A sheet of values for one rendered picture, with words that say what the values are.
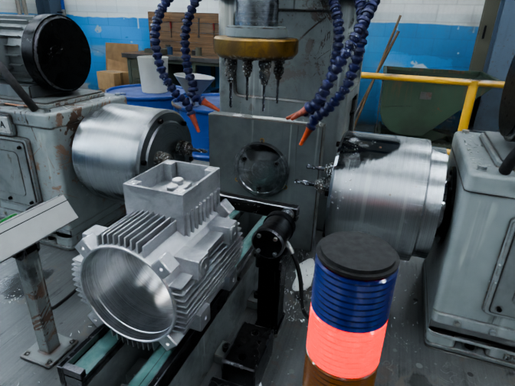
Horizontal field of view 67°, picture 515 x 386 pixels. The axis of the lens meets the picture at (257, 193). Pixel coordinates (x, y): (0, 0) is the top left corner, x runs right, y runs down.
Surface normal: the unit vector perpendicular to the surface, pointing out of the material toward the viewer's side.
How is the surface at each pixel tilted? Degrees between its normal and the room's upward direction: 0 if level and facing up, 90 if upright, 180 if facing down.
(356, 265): 0
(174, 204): 90
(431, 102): 88
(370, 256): 0
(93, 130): 47
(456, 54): 90
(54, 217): 57
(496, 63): 90
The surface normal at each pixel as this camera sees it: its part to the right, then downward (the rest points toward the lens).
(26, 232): 0.80, -0.36
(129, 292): 0.66, -0.55
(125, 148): -0.29, -0.11
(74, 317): 0.03, -0.91
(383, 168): -0.23, -0.36
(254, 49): 0.00, 0.40
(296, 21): -0.35, 0.37
